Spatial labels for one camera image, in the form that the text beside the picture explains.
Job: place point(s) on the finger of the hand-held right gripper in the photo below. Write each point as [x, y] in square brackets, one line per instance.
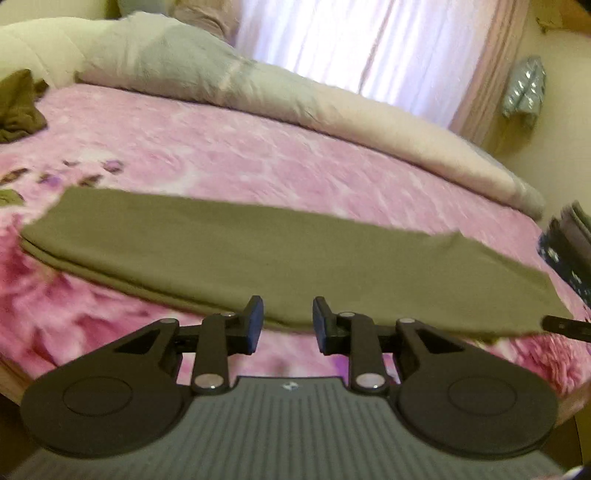
[565, 326]

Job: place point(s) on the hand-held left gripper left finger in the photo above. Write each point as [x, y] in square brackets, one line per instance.
[254, 323]

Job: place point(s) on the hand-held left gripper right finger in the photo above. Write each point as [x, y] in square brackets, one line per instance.
[322, 323]

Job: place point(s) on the olive green pants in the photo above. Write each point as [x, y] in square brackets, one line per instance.
[277, 249]

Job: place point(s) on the navy printed folded garment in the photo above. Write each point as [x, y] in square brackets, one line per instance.
[561, 263]

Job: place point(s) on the dark grey folded garment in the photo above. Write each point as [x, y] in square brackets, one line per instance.
[572, 240]

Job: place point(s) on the grey-green folded garment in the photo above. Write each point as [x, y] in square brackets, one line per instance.
[579, 214]

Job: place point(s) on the bed with pink floral sheet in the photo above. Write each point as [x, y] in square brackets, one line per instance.
[231, 157]

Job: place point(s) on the grey and pink duvet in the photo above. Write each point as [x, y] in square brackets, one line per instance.
[277, 97]

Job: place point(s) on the silver hanging jacket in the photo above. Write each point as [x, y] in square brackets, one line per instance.
[521, 90]

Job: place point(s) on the pink drape curtain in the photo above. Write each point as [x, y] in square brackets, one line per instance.
[489, 69]

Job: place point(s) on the white sheer curtain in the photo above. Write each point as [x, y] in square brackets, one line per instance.
[360, 50]

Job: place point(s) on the pale pink pillow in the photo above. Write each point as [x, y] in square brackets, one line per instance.
[207, 18]

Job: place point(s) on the dark olive crumpled garment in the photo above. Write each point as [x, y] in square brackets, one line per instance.
[21, 110]

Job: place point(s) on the grey pillow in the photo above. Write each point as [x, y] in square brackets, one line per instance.
[123, 7]

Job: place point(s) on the cream quilted headboard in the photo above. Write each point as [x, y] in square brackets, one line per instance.
[41, 46]

